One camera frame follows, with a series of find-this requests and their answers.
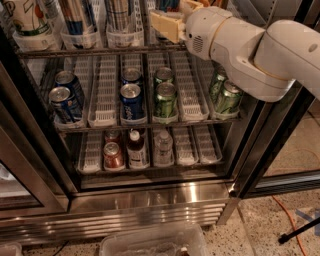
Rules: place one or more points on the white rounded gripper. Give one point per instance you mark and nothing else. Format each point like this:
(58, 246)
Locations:
(200, 31)

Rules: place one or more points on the blue silver redbull can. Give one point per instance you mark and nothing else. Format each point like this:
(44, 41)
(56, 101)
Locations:
(168, 5)

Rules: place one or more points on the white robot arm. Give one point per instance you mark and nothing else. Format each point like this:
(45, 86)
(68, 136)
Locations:
(262, 62)

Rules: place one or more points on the tan patterned tall can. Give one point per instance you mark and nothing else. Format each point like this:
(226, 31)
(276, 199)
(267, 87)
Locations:
(218, 3)

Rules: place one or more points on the green soda can rear centre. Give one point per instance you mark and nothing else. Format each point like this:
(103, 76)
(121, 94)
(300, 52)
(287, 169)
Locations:
(163, 74)

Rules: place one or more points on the green soda can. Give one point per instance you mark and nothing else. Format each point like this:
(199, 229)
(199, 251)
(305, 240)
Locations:
(217, 81)
(228, 99)
(165, 100)
(163, 74)

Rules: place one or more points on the silver plaid tall can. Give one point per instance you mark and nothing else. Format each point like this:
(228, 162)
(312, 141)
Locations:
(119, 15)

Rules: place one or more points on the green soda can rear right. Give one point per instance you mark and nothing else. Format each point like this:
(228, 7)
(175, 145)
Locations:
(217, 81)

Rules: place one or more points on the green soda can front centre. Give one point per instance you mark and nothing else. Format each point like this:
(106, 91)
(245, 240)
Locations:
(165, 100)

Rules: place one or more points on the blue pepsi can rear centre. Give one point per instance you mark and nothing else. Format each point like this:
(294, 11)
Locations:
(132, 76)

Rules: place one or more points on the blue pepsi can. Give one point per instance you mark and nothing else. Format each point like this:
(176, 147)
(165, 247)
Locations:
(132, 102)
(71, 81)
(65, 105)
(132, 76)

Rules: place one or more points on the green soda can front right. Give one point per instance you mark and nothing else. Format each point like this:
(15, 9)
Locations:
(228, 99)

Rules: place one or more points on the blue pepsi can front centre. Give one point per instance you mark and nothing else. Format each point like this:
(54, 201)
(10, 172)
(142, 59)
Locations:
(132, 102)

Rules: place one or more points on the blue striped tall can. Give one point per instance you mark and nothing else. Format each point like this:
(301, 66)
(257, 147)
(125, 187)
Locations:
(79, 16)

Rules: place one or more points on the stainless steel fridge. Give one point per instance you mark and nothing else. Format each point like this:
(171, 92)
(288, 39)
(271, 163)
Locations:
(47, 199)

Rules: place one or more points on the blue pepsi can rear left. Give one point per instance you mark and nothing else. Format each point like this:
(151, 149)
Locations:
(71, 81)

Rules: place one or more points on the red soda can rear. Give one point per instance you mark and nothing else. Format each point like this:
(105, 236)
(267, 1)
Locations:
(113, 136)

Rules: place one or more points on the red soda can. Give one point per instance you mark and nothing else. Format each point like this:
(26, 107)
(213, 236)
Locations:
(113, 136)
(113, 158)

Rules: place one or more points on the blue pepsi can front left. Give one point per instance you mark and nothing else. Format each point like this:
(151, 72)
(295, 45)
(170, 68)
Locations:
(65, 105)

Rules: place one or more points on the white green tall can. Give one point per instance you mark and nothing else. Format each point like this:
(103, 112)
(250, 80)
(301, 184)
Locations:
(27, 17)

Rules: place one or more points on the red soda can front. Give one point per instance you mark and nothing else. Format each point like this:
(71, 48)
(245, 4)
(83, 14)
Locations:
(113, 158)

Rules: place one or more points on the empty white tray middle right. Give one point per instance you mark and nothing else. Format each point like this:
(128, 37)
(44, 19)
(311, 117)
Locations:
(192, 104)

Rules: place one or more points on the empty white tray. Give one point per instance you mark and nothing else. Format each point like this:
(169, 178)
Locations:
(103, 103)
(207, 144)
(192, 104)
(90, 157)
(246, 11)

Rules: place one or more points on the empty white tray top right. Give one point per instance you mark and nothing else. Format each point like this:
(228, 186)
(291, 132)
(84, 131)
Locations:
(246, 11)

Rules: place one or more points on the empty white tray middle left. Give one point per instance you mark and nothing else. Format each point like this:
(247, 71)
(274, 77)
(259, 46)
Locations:
(103, 103)

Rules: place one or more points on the clear water bottle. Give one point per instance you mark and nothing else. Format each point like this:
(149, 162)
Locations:
(163, 143)

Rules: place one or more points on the empty white tray bottom right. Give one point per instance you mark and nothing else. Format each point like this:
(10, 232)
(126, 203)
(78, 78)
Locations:
(207, 144)

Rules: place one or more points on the brown juice bottle white cap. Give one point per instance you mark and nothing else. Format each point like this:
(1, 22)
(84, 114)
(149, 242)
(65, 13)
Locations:
(136, 150)

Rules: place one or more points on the empty white tray bottom left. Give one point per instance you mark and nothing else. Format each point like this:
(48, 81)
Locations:
(90, 157)

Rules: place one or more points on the clear plastic bin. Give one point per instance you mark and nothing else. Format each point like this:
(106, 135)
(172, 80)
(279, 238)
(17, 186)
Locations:
(161, 240)

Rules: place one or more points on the black tripod leg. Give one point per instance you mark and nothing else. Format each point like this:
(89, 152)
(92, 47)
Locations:
(286, 237)

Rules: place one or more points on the middle wire shelf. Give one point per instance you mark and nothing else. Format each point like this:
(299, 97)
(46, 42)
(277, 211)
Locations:
(148, 125)

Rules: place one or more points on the wire shelf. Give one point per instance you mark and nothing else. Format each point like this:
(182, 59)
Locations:
(148, 125)
(149, 49)

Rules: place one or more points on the top wire shelf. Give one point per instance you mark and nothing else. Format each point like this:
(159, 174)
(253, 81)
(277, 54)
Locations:
(149, 49)

